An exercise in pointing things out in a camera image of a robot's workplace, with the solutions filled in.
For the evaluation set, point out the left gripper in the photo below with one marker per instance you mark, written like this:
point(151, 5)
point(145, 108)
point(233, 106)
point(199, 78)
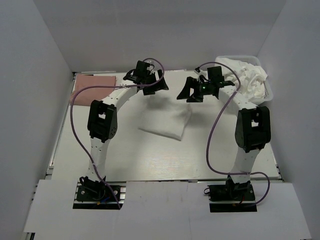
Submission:
point(158, 85)

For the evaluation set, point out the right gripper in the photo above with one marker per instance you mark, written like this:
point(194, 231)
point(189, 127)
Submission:
point(185, 94)

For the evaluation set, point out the white t shirt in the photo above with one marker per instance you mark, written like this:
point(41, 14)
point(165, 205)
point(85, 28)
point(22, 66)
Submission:
point(164, 117)

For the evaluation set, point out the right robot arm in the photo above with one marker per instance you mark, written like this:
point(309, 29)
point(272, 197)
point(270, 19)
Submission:
point(252, 129)

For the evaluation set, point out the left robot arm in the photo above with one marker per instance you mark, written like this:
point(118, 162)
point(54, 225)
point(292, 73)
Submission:
point(103, 118)

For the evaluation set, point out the crumpled white shirts in basket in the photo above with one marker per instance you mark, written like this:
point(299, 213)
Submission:
point(250, 77)

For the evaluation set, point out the folded pink t shirt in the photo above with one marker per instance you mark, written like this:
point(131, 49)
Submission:
point(86, 97)

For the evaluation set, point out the white plastic basket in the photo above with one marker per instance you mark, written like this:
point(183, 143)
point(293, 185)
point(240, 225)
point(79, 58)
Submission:
point(262, 82)

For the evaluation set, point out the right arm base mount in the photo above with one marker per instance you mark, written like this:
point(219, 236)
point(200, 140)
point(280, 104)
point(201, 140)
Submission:
point(220, 200)

